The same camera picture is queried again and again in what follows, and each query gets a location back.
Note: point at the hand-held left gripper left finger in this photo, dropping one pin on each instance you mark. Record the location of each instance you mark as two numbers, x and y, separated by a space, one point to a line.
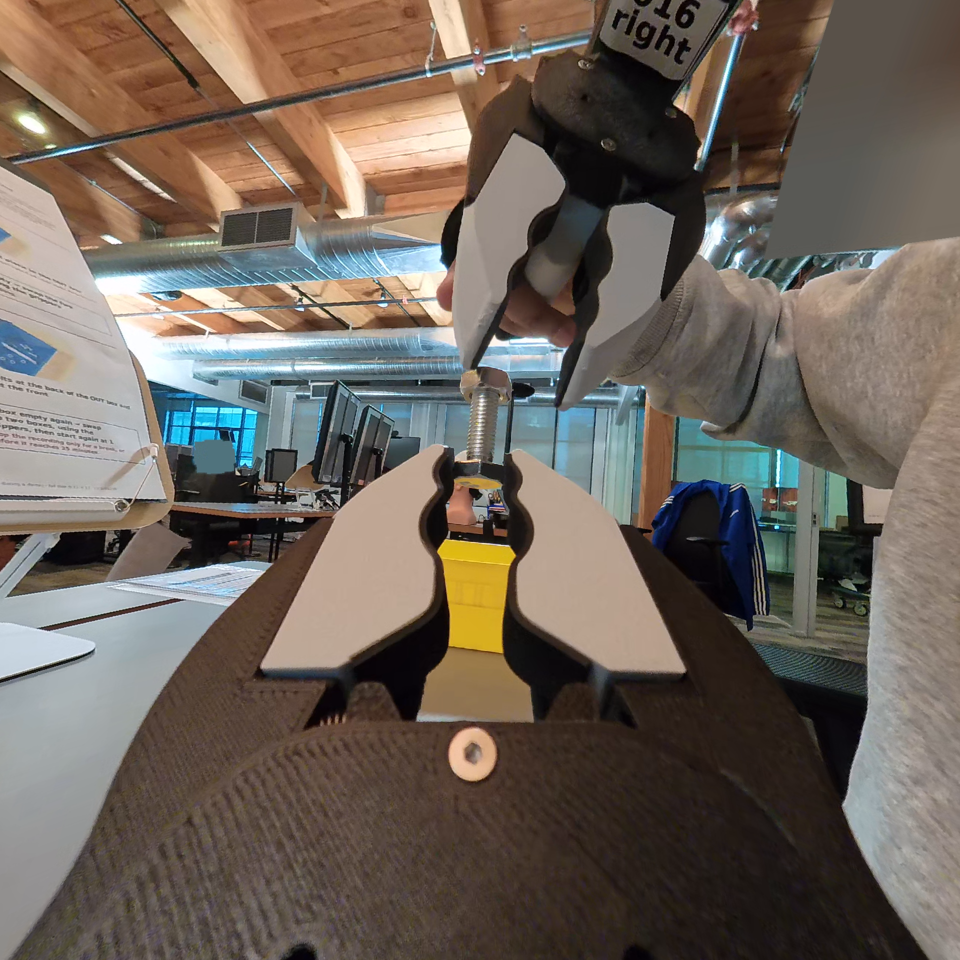
360 570

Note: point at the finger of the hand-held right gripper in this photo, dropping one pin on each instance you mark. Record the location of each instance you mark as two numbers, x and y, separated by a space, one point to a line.
634 277
499 225

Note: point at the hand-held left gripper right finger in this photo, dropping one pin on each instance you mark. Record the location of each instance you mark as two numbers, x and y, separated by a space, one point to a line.
585 585

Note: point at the steel hex nut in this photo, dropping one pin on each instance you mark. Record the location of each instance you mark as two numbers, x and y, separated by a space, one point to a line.
486 384

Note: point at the steel threaded bolt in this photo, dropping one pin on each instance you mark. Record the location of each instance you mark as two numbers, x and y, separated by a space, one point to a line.
484 431

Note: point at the shiny metal duct elbow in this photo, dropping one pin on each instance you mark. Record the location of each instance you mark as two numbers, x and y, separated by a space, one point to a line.
739 232

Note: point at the person's right forearm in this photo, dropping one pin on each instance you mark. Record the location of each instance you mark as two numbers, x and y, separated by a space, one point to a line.
825 360

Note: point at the grey desk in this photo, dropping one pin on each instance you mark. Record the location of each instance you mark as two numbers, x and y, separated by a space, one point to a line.
90 750

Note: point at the person's right hand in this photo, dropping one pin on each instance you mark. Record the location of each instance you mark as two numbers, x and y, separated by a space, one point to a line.
536 322

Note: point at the yellow plastic bin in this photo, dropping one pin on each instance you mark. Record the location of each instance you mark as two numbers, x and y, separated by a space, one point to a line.
480 592

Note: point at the vertical metal conduit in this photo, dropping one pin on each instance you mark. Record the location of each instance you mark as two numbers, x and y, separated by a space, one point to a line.
721 97

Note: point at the black office chair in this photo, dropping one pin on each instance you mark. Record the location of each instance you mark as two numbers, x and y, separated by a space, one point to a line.
697 540

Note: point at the large black computer monitor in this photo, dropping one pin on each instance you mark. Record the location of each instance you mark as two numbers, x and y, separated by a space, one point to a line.
335 431
373 446

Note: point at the dark computer monitor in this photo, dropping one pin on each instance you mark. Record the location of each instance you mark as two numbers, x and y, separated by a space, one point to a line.
403 452

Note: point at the long wooden office table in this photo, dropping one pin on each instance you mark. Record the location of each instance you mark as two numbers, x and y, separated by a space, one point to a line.
247 510

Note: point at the small black computer monitor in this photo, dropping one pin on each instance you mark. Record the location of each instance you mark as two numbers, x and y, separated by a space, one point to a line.
280 465

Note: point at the printed paper sheet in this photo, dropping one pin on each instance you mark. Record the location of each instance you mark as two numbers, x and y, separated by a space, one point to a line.
195 583

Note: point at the long metal sprinkler pipe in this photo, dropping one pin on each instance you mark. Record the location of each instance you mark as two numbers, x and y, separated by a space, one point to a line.
300 94

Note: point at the white flat tray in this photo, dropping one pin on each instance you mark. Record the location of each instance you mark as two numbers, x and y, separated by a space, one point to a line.
37 651

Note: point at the printed instruction sheet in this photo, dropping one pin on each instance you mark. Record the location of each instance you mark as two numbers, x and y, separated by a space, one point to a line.
60 360

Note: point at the wooden post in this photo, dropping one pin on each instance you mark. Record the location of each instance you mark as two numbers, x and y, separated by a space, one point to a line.
656 465

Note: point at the round spiral metal duct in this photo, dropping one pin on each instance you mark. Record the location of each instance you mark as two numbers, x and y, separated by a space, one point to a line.
300 346
330 370

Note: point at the ventilation duct with grille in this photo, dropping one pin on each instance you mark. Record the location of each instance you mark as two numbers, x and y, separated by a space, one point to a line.
255 229

